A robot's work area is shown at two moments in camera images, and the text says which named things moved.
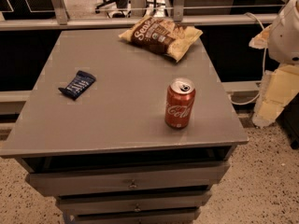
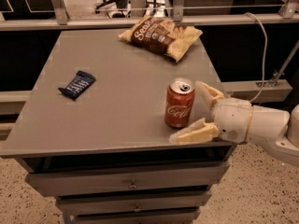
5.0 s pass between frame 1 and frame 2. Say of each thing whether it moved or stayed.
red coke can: stayed
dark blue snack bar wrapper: stayed
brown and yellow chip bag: stayed
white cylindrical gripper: moved
